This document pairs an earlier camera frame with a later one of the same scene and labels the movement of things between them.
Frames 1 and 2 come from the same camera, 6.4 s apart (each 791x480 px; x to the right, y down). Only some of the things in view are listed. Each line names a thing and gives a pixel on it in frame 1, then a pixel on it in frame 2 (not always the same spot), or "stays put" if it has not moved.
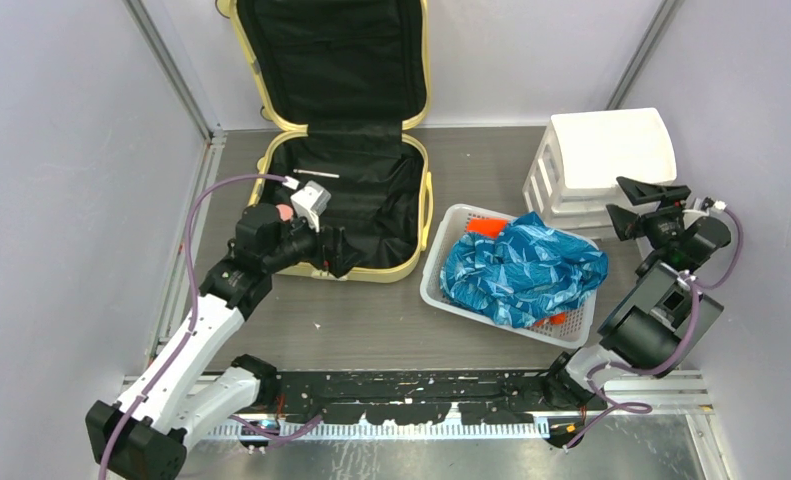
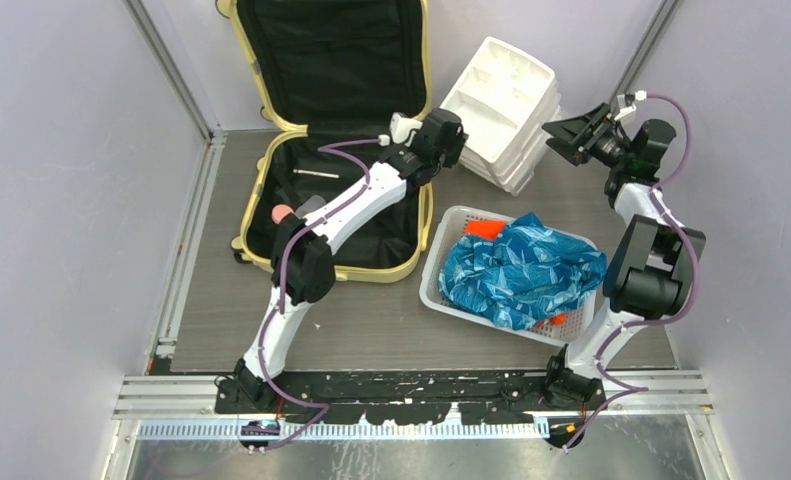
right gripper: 629,225 → 574,129
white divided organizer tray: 575,175 → 505,95
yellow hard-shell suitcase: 356,75 stays put
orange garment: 489,227 stays put
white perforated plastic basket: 452,221 stays put
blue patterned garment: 523,274 stays put
